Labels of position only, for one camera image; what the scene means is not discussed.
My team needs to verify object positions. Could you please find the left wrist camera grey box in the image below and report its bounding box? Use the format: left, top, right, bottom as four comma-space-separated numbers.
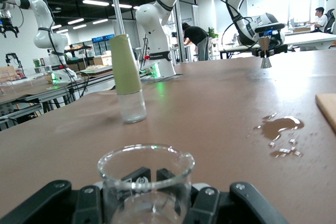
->
255, 23, 286, 34

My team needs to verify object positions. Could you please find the green sleeved glass bottle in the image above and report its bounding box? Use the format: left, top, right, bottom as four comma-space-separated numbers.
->
108, 34, 148, 124

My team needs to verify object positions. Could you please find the wooden cutting board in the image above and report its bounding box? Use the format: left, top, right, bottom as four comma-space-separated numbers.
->
314, 93, 336, 133

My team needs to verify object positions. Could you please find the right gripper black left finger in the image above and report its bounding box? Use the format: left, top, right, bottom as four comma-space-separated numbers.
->
0, 167, 152, 224

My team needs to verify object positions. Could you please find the metal frame side table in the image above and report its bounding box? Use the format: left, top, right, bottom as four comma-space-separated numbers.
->
0, 73, 116, 132

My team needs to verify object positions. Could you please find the clear glass measuring cup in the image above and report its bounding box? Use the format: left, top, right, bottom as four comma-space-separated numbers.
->
97, 144, 196, 224

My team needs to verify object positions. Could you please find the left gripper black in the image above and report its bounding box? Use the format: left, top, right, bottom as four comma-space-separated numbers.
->
251, 30, 288, 58

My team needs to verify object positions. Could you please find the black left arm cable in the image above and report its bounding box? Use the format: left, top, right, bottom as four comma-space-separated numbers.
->
222, 0, 254, 48

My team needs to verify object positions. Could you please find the green potted plant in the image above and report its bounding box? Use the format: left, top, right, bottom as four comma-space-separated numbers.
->
207, 26, 219, 39

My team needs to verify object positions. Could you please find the spilled liquid puddle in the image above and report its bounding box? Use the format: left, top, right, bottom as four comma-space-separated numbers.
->
247, 112, 306, 158

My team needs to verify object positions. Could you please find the black office chair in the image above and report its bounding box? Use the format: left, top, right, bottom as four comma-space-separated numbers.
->
324, 8, 336, 35

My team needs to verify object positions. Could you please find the aluminium frame post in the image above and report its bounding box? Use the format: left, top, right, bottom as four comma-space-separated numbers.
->
106, 0, 125, 36
174, 0, 184, 65

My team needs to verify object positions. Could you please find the glass door display fridge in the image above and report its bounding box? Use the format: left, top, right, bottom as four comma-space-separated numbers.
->
91, 34, 116, 58

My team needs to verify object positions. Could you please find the stainless steel jigger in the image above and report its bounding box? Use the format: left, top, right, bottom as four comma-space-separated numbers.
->
258, 36, 273, 69

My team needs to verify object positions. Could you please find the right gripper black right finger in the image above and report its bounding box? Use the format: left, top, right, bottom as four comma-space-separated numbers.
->
156, 167, 289, 224

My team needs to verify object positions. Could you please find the bending person black shirt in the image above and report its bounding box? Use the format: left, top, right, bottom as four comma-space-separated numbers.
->
182, 22, 210, 62

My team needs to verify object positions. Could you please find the seated person white shirt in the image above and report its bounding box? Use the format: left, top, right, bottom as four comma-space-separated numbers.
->
306, 6, 329, 34

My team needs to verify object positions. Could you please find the white office table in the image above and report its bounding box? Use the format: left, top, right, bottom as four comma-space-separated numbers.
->
219, 31, 336, 59

